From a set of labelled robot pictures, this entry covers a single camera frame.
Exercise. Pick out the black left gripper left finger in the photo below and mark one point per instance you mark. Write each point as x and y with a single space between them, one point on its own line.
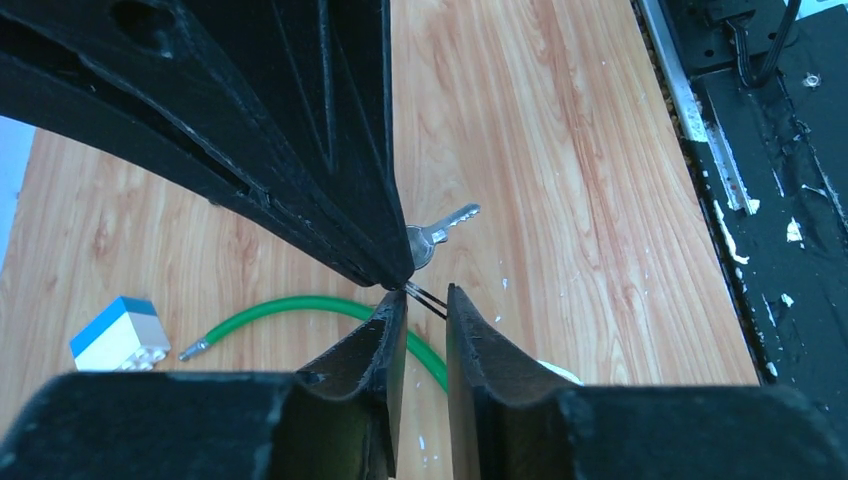
349 400

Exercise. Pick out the small silver keys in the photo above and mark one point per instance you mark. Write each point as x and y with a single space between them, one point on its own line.
423 241

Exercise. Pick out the green cable lock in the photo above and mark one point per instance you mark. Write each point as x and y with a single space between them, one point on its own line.
416 346

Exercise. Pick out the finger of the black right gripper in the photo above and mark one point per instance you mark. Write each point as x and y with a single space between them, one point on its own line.
295 129
121 76

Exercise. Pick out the white and blue toy brick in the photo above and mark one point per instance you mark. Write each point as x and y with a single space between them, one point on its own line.
127 336

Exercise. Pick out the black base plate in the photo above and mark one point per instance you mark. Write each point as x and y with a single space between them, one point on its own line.
760 92

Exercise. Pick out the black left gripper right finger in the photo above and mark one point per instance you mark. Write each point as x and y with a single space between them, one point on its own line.
504 408

